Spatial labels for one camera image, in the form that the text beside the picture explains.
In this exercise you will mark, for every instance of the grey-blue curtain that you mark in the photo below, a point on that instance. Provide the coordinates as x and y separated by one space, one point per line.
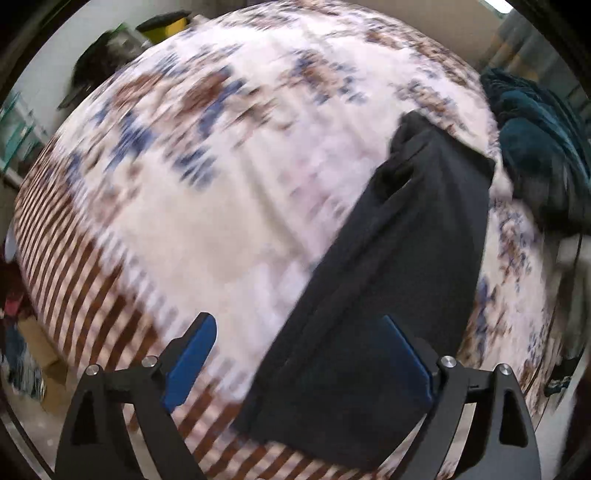
526 50

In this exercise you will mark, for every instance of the floral quilt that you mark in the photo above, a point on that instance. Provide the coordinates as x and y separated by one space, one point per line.
240 184

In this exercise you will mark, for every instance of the teal plush blanket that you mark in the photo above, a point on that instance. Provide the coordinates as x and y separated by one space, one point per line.
540 138

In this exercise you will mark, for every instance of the black bag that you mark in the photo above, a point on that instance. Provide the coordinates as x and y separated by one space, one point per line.
99 60

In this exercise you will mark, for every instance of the cardboard box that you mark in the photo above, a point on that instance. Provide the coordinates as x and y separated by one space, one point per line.
46 364

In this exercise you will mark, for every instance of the yellow box with black lid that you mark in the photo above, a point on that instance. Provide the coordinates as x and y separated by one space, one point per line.
164 23

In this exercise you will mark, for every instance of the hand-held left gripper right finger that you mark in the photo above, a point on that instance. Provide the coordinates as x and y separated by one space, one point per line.
408 364

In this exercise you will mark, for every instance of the brown checked bed sheet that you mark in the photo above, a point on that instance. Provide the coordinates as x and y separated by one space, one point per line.
78 277

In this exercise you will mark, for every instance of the green drying rack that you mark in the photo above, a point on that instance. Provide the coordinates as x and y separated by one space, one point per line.
18 134

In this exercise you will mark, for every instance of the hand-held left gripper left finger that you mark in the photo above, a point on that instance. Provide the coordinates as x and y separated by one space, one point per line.
189 364

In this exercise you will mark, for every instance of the dark striped sweater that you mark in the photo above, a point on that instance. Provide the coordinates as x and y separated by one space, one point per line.
392 258

